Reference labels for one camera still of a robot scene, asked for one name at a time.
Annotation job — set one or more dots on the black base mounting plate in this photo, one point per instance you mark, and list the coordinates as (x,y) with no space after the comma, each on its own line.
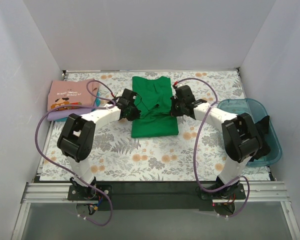
(152,195)

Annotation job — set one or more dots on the floral patterned table mat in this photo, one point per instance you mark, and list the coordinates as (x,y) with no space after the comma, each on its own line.
(196,153)

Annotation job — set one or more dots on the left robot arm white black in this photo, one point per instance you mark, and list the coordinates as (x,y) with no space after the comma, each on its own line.
(78,133)

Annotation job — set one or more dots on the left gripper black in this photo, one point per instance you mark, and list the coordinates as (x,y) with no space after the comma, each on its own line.
(134,113)

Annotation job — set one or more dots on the pink folded printed t shirt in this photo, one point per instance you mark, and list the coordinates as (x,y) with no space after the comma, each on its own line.
(72,93)

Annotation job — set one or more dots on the blue transparent plastic bin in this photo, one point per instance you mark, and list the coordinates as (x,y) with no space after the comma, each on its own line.
(257,112)

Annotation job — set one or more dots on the black t shirt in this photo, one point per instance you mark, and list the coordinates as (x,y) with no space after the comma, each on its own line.
(262,127)

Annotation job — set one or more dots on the aluminium frame rail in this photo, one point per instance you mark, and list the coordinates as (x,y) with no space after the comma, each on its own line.
(65,193)

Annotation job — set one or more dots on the green t shirt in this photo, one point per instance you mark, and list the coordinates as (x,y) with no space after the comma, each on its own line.
(154,102)

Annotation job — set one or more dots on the teal folded t shirt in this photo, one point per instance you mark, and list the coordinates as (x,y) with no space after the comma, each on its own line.
(97,101)

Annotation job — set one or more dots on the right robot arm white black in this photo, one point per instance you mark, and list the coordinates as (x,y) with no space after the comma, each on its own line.
(243,139)

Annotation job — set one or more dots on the lilac folded t shirt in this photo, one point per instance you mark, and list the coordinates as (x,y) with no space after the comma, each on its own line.
(61,115)

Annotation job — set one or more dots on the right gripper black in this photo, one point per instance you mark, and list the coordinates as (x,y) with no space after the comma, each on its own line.
(175,108)

